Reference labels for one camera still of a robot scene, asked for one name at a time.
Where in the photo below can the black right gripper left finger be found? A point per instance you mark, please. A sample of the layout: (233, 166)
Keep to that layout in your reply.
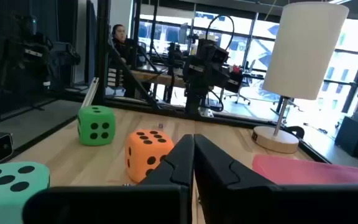
(166, 202)

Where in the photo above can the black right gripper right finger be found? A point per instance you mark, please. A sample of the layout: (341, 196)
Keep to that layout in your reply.
(259, 205)

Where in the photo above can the orange foam die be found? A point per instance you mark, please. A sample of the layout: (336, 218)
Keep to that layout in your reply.
(140, 152)

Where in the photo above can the green foam die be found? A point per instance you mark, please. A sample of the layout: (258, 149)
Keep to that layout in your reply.
(96, 132)

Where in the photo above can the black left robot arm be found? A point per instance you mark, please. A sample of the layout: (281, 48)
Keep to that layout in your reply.
(199, 102)

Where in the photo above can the office chair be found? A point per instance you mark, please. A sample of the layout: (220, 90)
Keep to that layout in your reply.
(239, 93)

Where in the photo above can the wooden desk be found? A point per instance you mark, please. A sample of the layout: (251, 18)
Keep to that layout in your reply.
(154, 77)

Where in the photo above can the pink plastic bin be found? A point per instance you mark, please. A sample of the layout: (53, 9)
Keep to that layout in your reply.
(306, 171)

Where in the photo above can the person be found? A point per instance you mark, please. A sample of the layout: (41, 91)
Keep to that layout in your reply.
(120, 37)

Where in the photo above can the white shade table lamp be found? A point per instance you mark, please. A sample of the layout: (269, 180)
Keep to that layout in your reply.
(303, 46)

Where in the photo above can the silver aluminium bar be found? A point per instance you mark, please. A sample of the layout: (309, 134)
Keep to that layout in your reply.
(90, 91)

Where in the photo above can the black computer case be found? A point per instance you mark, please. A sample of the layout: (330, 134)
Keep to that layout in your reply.
(357, 137)

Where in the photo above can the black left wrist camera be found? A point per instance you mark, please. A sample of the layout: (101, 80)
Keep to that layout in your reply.
(213, 51)

